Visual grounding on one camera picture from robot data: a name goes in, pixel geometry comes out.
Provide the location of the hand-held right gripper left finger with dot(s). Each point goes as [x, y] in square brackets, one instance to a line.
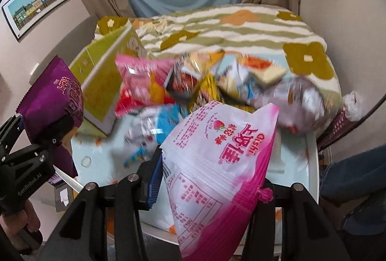
[153, 185]

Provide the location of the framed wall picture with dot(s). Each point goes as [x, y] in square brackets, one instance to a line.
[33, 5]

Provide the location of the white wall switch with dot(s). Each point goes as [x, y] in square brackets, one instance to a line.
[34, 70]

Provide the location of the person's jeans leg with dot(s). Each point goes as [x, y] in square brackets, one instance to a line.
[352, 188]

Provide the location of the light blue daisy tablecloth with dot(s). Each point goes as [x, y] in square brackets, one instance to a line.
[96, 152]

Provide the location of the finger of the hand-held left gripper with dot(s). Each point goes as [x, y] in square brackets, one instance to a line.
[60, 130]
[10, 131]

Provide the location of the grey speckled snack packet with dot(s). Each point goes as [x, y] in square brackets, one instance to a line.
[301, 101]

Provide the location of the hot pink snack packet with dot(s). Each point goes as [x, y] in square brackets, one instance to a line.
[135, 83]

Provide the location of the dark ribbed object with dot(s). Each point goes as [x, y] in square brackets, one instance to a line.
[331, 130]

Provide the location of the gold snack packet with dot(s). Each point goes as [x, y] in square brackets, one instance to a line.
[209, 92]

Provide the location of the green cardboard box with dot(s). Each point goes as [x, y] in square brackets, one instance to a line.
[101, 83]

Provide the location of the red snack packet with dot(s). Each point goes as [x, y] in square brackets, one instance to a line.
[181, 84]

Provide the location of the person's left hand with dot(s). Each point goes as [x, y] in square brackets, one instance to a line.
[21, 224]

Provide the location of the silver blue snack packet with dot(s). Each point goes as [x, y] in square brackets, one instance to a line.
[241, 83]

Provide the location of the thin round rubber band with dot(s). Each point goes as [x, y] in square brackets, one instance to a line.
[81, 161]

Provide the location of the green striped floral blanket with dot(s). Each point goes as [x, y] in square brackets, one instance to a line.
[241, 29]

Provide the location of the white pink snack packet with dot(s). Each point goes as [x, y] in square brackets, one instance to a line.
[217, 164]

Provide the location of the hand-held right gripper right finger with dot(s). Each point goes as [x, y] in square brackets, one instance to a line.
[301, 218]

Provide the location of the purple snack packet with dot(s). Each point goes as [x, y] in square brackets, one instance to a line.
[51, 92]

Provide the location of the yellow chips packet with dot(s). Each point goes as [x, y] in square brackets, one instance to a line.
[200, 60]

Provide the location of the blue white checkered snack packet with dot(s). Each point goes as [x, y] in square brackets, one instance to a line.
[144, 131]

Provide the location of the white plastic bag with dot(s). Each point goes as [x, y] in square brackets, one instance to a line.
[351, 104]

